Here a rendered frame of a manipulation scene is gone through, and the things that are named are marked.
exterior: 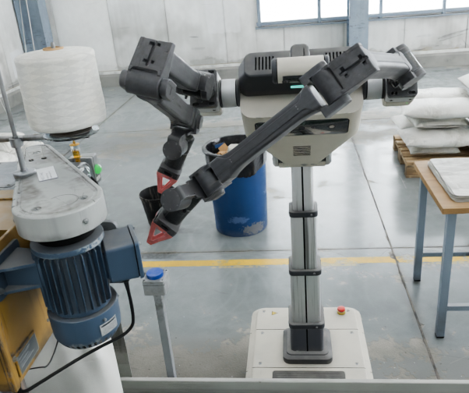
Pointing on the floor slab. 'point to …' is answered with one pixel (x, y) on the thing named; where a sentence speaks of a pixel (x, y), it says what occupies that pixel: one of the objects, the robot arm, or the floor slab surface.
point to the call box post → (165, 335)
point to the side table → (447, 207)
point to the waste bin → (240, 193)
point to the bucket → (150, 202)
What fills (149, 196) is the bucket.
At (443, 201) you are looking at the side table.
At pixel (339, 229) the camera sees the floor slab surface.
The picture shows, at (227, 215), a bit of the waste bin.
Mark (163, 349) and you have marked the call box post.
